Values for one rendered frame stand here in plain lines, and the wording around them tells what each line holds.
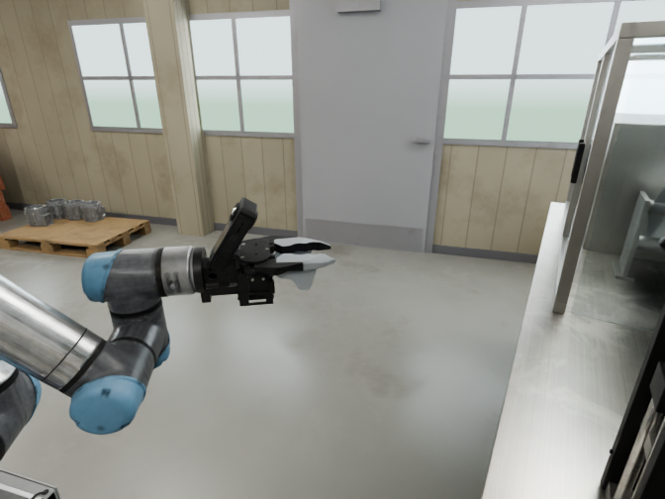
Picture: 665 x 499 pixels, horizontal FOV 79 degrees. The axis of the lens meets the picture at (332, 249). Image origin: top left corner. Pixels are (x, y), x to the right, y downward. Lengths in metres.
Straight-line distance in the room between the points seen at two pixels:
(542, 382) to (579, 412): 0.09
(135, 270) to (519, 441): 0.70
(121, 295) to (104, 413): 0.17
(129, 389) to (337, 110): 3.35
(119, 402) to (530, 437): 0.67
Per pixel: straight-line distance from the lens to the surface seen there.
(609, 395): 1.03
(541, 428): 0.89
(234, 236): 0.59
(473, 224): 3.84
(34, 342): 0.58
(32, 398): 0.90
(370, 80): 3.66
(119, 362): 0.60
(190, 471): 1.99
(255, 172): 4.16
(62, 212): 5.18
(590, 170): 1.15
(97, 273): 0.66
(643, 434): 0.71
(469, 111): 3.63
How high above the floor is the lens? 1.48
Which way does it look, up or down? 22 degrees down
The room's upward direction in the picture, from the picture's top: straight up
